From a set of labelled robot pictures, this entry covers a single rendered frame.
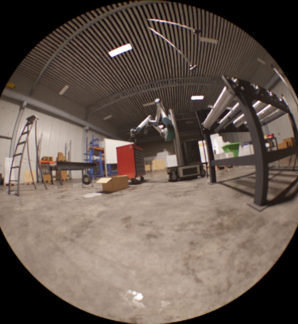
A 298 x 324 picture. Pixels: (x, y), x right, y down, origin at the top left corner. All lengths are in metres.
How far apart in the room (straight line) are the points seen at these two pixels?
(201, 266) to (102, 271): 0.32
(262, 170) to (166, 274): 0.68
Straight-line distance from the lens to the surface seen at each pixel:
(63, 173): 8.47
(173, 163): 9.39
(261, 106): 1.40
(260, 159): 0.71
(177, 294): 0.35
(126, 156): 2.24
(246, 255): 0.45
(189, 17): 8.82
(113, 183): 1.65
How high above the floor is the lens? 0.34
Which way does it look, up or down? 4 degrees up
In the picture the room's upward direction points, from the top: 6 degrees counter-clockwise
